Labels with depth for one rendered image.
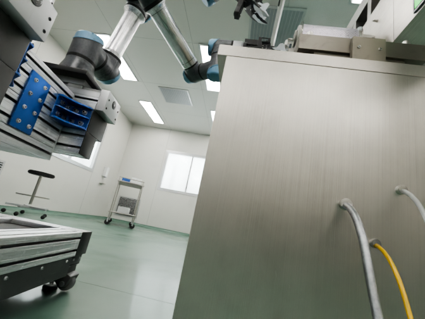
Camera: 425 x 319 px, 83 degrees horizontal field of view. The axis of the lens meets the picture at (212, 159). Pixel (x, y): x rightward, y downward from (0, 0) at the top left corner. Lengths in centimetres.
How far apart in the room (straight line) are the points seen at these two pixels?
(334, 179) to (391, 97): 30
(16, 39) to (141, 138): 675
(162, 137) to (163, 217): 226
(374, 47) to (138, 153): 673
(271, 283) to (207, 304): 16
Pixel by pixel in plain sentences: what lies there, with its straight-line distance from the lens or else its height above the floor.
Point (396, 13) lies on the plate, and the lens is 130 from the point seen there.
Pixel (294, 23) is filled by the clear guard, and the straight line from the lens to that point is 211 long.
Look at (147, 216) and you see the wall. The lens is 683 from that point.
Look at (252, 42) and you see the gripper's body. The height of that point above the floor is 115.
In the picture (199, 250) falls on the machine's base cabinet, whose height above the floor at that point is 28.
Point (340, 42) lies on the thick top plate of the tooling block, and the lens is 100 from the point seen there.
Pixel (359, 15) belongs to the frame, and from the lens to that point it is 172.
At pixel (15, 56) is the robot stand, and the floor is 62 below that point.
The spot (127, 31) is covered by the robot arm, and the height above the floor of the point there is 119.
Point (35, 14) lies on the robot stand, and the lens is 73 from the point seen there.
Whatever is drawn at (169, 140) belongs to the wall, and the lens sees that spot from 713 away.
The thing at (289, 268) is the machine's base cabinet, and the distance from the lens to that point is 66.
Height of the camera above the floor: 34
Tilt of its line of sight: 15 degrees up
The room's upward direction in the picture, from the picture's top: 11 degrees clockwise
